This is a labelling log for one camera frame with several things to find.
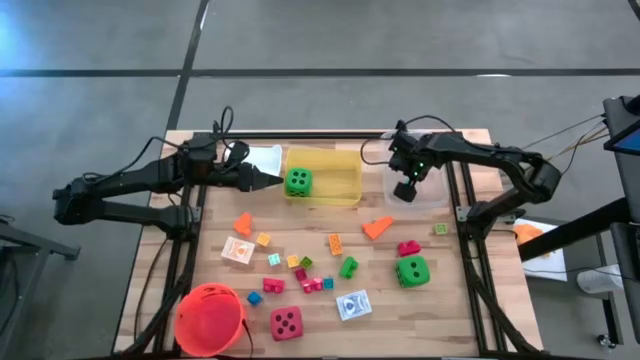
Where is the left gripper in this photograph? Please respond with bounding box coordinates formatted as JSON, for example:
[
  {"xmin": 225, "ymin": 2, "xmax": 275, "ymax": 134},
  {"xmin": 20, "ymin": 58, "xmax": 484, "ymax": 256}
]
[{"xmin": 233, "ymin": 162, "xmax": 285, "ymax": 194}]

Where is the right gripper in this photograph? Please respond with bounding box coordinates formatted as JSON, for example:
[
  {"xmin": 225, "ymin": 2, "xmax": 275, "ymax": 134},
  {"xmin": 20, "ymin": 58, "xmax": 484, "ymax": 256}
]
[{"xmin": 389, "ymin": 139, "xmax": 430, "ymax": 204}]

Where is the clear plastic container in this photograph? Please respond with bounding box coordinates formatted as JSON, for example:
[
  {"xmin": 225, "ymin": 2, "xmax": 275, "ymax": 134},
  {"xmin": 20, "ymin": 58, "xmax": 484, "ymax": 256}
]
[{"xmin": 380, "ymin": 130, "xmax": 451, "ymax": 210}]

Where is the green foam die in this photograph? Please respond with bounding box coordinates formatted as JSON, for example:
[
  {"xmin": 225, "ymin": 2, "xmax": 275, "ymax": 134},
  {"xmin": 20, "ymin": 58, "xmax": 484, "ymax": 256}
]
[
  {"xmin": 284, "ymin": 167, "xmax": 314, "ymax": 198},
  {"xmin": 394, "ymin": 255, "xmax": 432, "ymax": 289}
]

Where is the orange foam wedge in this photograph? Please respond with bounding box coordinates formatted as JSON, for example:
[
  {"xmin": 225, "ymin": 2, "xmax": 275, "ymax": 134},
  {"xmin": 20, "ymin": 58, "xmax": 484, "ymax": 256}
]
[{"xmin": 361, "ymin": 215, "xmax": 395, "ymax": 241}]

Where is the small orange cone piece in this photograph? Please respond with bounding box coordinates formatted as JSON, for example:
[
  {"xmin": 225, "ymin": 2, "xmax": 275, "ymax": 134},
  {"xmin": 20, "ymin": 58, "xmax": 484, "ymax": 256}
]
[{"xmin": 232, "ymin": 211, "xmax": 254, "ymax": 238}]

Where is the orange playing card box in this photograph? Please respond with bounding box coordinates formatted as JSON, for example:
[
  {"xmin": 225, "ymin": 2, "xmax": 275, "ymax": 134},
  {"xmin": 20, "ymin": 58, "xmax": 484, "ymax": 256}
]
[{"xmin": 220, "ymin": 235, "xmax": 256, "ymax": 266}]

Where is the green two-stud toy brick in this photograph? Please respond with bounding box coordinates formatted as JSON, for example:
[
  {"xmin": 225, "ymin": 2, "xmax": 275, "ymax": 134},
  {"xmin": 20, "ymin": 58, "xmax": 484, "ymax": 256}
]
[{"xmin": 338, "ymin": 255, "xmax": 360, "ymax": 280}]

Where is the blue playing card box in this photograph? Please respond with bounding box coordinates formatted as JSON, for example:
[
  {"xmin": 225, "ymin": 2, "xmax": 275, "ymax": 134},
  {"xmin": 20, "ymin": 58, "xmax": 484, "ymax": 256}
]
[{"xmin": 335, "ymin": 288, "xmax": 374, "ymax": 322}]

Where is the red foam die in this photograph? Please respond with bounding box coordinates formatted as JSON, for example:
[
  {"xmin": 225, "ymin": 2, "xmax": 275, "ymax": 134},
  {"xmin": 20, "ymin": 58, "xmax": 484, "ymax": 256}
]
[{"xmin": 269, "ymin": 305, "xmax": 305, "ymax": 343}]

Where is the yellow plastic bin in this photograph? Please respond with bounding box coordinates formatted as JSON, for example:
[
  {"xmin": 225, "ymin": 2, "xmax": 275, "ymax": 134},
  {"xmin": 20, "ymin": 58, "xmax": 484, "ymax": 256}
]
[{"xmin": 283, "ymin": 147, "xmax": 363, "ymax": 207}]

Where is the small orange object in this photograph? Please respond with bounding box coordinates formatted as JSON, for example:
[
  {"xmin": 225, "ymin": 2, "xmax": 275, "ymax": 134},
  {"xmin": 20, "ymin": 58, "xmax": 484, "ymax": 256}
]
[{"xmin": 514, "ymin": 223, "xmax": 545, "ymax": 247}]

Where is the orange pumpkin face bucket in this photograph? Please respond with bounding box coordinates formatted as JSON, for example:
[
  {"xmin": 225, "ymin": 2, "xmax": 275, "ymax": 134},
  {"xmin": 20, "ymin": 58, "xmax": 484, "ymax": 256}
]
[{"xmin": 173, "ymin": 282, "xmax": 255, "ymax": 359}]

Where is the white paper sheet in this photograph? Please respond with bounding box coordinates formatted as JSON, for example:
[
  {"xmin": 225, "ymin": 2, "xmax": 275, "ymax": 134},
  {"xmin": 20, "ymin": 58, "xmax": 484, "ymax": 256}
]
[{"xmin": 513, "ymin": 218, "xmax": 569, "ymax": 283}]

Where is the black diagonal beam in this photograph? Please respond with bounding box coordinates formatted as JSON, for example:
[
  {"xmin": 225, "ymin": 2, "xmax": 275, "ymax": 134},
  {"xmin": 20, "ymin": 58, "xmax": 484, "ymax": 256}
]
[{"xmin": 517, "ymin": 197, "xmax": 632, "ymax": 262}]

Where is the grey metal stand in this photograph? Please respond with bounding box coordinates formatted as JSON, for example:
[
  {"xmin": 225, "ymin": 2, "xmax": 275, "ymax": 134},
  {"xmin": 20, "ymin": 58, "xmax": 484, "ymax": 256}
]
[{"xmin": 0, "ymin": 215, "xmax": 81, "ymax": 359}]

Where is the black equipment cart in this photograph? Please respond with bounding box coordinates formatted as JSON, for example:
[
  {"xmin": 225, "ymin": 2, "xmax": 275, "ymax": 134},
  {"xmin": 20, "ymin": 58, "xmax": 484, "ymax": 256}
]
[{"xmin": 602, "ymin": 94, "xmax": 640, "ymax": 346}]

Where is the blue lit screen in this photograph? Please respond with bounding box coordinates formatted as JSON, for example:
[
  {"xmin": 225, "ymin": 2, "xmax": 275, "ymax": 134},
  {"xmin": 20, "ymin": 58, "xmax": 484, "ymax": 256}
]
[{"xmin": 603, "ymin": 124, "xmax": 640, "ymax": 157}]

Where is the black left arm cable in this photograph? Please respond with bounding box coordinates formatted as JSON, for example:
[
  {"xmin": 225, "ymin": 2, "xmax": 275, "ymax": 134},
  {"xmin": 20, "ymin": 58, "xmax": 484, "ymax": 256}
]
[{"xmin": 82, "ymin": 105, "xmax": 251, "ymax": 181}]

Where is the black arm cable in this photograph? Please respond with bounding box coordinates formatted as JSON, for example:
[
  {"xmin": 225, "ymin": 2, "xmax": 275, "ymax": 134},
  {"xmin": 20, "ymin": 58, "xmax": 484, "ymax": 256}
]
[
  {"xmin": 359, "ymin": 114, "xmax": 457, "ymax": 167},
  {"xmin": 82, "ymin": 105, "xmax": 251, "ymax": 181}
]

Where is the black aluminium rig frame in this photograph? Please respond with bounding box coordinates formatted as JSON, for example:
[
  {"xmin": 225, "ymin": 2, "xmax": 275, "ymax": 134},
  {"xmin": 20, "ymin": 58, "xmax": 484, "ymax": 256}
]
[{"xmin": 119, "ymin": 119, "xmax": 541, "ymax": 360}]

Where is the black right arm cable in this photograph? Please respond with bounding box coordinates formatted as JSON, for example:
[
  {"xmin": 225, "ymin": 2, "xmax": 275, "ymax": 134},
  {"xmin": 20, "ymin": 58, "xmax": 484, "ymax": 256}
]
[{"xmin": 359, "ymin": 114, "xmax": 457, "ymax": 167}]

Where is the bundle of thin wires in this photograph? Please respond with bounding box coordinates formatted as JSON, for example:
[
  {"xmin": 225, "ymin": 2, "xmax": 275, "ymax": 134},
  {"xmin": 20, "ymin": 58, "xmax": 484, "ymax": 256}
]
[{"xmin": 522, "ymin": 113, "xmax": 609, "ymax": 176}]

